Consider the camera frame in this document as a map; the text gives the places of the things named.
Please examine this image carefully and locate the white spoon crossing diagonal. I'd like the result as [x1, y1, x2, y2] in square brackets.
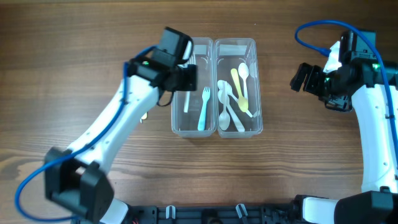
[218, 90, 245, 132]

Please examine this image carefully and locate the left clear plastic container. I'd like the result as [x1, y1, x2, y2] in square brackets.
[171, 37, 217, 138]

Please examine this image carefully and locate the white spoon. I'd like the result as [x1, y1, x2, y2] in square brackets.
[218, 80, 230, 131]
[238, 63, 249, 99]
[217, 80, 259, 118]

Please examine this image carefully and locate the right clear plastic container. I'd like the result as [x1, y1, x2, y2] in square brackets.
[214, 38, 263, 138]

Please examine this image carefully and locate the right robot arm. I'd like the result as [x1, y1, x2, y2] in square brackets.
[290, 30, 397, 223]

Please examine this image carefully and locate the clear plastic container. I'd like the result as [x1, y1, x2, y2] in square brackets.
[171, 37, 217, 138]
[214, 38, 263, 138]

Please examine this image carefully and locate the left blue cable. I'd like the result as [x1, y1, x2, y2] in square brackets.
[14, 45, 158, 222]

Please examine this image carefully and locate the yellow plastic spoon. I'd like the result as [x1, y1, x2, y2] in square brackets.
[230, 68, 249, 113]

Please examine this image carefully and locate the white plastic fork tall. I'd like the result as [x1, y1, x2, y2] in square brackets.
[183, 53, 197, 113]

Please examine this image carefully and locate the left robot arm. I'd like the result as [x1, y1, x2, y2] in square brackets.
[44, 27, 197, 223]

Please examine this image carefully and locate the yellow plastic fork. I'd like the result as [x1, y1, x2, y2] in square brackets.
[140, 113, 147, 123]

